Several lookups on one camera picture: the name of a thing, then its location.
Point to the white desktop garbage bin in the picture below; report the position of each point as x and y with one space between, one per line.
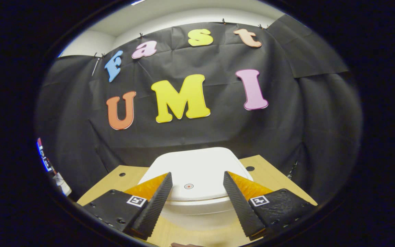
197 171

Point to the ceiling light panel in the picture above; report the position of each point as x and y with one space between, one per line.
138 2

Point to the computer monitor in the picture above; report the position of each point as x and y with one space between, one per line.
46 159

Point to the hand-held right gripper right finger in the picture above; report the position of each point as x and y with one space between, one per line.
238 206

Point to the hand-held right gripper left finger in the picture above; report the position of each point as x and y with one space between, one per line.
156 206

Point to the wooden desktop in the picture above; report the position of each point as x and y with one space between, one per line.
183 236

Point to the white side table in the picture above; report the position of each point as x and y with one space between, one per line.
63 185

